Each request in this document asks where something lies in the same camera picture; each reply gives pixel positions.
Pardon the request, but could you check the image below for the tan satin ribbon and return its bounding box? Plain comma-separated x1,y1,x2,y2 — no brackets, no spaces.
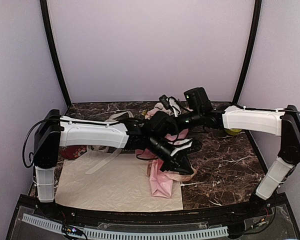
146,161,197,182

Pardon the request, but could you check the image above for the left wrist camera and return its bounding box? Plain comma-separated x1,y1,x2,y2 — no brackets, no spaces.
169,138,202,157

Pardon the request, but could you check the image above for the left black frame post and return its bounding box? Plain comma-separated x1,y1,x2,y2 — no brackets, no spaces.
39,0,72,108

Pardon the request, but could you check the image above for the cream printed ribbon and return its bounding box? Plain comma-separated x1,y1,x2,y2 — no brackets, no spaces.
85,111,134,175

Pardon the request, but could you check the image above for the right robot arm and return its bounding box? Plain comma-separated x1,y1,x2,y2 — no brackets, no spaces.
176,87,300,217

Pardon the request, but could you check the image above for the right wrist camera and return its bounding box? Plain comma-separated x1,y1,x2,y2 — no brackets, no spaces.
159,94,181,117

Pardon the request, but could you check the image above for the red floral bowl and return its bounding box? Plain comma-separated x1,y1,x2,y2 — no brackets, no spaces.
59,145,87,160

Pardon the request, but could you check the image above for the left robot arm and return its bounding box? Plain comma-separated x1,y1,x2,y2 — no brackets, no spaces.
22,109,194,218

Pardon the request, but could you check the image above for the yellow-green plastic bowl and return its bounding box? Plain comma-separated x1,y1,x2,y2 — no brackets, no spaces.
224,129,242,136

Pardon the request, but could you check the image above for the grey slotted cable duct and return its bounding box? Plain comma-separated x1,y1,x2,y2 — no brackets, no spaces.
21,213,229,240

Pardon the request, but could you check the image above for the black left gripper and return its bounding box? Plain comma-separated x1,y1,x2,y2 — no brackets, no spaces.
147,133,195,174

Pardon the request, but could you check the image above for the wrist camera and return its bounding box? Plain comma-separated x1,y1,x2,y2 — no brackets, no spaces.
169,138,202,157
159,94,181,117

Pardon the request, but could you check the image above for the small circuit board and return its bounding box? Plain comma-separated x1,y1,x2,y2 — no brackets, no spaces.
61,224,83,236

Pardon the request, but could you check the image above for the cream wrapping paper sheet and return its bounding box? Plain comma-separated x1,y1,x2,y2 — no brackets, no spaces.
55,151,183,213

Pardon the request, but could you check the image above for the right black frame post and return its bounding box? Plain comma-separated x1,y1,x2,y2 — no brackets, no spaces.
232,0,263,104

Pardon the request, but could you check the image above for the black frame post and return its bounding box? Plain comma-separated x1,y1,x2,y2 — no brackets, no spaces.
39,0,72,108
232,0,263,104

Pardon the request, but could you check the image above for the pink wrapping paper sheet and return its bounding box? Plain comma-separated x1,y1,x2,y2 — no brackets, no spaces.
136,129,192,199

